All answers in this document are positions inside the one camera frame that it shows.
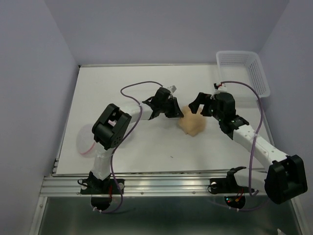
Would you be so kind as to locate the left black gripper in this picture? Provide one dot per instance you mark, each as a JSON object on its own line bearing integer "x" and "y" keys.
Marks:
{"x": 175, "y": 111}

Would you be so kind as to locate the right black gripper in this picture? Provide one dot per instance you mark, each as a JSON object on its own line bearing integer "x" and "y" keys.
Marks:
{"x": 201, "y": 99}

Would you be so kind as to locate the beige bra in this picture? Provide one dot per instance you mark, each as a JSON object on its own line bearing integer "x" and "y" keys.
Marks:
{"x": 192, "y": 124}

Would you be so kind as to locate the white mesh laundry bag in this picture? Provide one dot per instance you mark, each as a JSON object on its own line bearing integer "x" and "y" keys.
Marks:
{"x": 85, "y": 143}

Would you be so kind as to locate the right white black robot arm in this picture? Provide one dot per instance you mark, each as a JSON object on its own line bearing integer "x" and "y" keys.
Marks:
{"x": 284, "y": 177}

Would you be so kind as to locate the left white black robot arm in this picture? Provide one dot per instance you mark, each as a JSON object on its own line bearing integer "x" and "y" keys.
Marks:
{"x": 116, "y": 123}

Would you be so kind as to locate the white plastic basket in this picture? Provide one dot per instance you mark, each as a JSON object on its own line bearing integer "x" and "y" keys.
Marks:
{"x": 245, "y": 67}

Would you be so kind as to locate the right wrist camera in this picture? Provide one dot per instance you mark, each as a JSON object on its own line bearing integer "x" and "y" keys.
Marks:
{"x": 220, "y": 88}

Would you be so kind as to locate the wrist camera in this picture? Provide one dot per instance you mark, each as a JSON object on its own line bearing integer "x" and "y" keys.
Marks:
{"x": 220, "y": 88}
{"x": 172, "y": 88}

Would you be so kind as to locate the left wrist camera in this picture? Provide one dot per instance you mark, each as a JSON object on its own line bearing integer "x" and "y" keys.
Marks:
{"x": 172, "y": 88}

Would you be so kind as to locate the aluminium frame rail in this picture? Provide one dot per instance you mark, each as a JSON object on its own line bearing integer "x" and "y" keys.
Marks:
{"x": 139, "y": 185}

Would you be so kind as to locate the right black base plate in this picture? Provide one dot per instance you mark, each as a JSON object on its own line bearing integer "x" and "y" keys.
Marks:
{"x": 225, "y": 185}

